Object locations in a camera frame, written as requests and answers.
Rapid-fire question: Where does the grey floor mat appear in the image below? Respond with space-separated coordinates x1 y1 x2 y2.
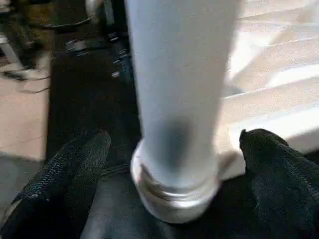
0 152 48 225

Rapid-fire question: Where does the white plastic table top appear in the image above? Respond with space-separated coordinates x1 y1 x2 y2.
214 0 319 181

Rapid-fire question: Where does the black work mat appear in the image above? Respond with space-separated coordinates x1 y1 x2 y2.
45 0 319 239

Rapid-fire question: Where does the white plastic table leg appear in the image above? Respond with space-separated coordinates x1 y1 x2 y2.
124 0 242 224

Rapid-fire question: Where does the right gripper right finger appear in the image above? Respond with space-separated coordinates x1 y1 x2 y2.
239 128 319 239

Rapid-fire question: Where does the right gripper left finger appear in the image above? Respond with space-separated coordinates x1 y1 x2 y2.
0 129 113 239

